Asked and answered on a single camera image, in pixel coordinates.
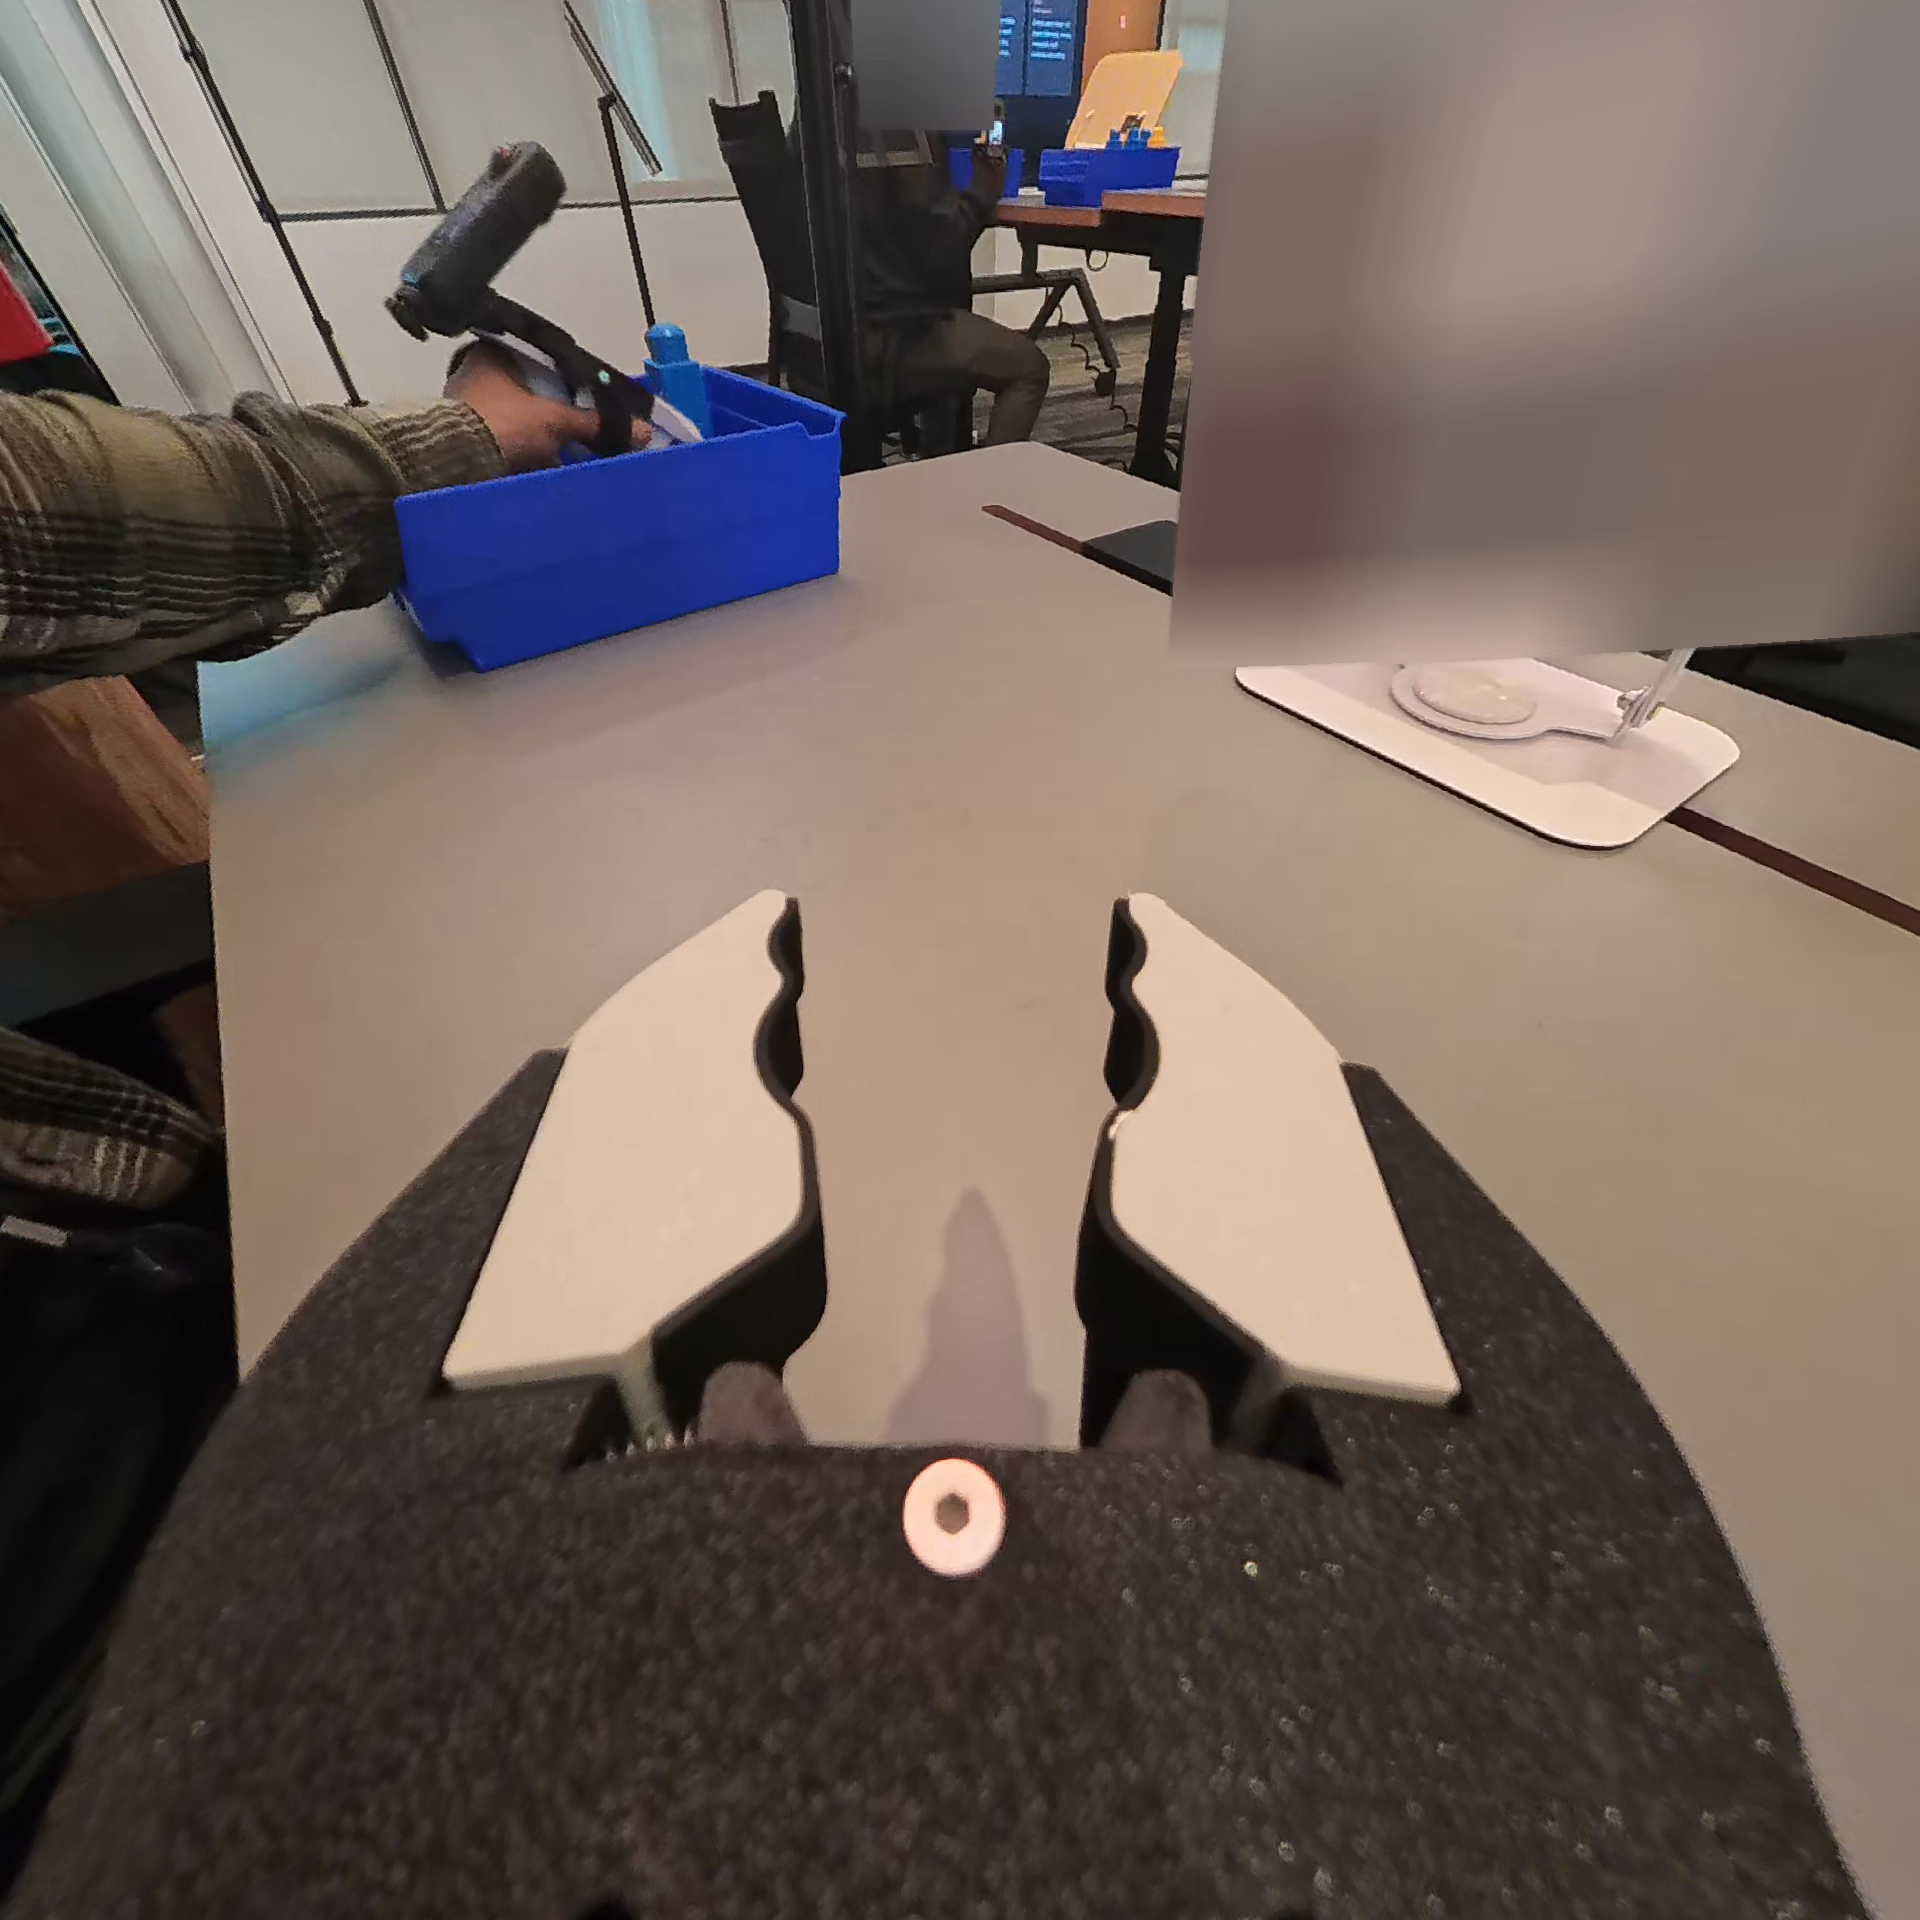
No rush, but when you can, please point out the distant wooden desk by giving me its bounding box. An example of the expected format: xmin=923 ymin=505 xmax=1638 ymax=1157
xmin=989 ymin=186 xmax=1208 ymax=488

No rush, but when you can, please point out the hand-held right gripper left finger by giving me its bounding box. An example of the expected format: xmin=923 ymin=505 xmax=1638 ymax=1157
xmin=441 ymin=889 xmax=831 ymax=1444

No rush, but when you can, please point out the black light stand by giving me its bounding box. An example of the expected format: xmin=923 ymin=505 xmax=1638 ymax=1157
xmin=161 ymin=0 xmax=368 ymax=407

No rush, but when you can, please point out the white document holder stand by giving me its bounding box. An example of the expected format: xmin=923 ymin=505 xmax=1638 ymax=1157
xmin=1237 ymin=647 xmax=1742 ymax=852

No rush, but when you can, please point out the wooden post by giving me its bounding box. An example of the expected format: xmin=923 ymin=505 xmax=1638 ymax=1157
xmin=0 ymin=674 xmax=213 ymax=917

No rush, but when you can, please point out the blue plastic bin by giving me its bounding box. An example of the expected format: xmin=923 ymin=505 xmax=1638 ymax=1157
xmin=393 ymin=362 xmax=845 ymax=672

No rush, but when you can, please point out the black mesh office chair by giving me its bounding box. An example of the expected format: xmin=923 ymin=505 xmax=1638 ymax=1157
xmin=709 ymin=93 xmax=855 ymax=441

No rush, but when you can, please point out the black music stand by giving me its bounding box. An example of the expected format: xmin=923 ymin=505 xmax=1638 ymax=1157
xmin=561 ymin=0 xmax=670 ymax=337

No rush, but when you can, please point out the distant blue bin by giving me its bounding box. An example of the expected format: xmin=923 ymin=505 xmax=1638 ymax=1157
xmin=1037 ymin=141 xmax=1182 ymax=207

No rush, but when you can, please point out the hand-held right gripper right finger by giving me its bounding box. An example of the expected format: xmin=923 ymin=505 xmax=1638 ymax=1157
xmin=1075 ymin=893 xmax=1465 ymax=1449

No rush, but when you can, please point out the wall display screen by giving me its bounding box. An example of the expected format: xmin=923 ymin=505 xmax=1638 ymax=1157
xmin=996 ymin=0 xmax=1172 ymax=104

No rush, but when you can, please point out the yellow document board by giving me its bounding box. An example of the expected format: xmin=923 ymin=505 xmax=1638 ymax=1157
xmin=1068 ymin=47 xmax=1187 ymax=153

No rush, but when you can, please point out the person's left forearm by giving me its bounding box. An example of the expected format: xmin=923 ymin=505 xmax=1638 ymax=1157
xmin=0 ymin=390 xmax=504 ymax=692

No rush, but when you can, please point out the person's left hand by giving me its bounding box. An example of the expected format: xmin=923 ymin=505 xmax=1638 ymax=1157
xmin=448 ymin=335 xmax=654 ymax=470

